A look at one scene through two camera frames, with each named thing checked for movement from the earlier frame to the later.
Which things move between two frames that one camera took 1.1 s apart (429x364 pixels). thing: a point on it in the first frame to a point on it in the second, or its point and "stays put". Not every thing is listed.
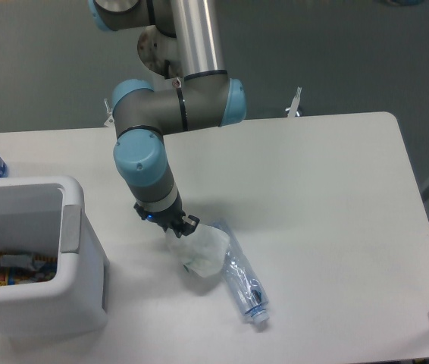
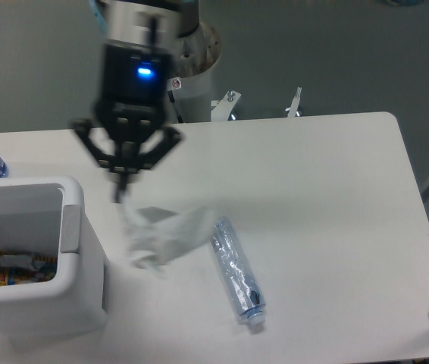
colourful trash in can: (19, 268) stays put
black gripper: (170, 219) to (131, 99)
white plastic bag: (202, 252) to (156, 236)
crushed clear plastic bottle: (242, 277) stays put
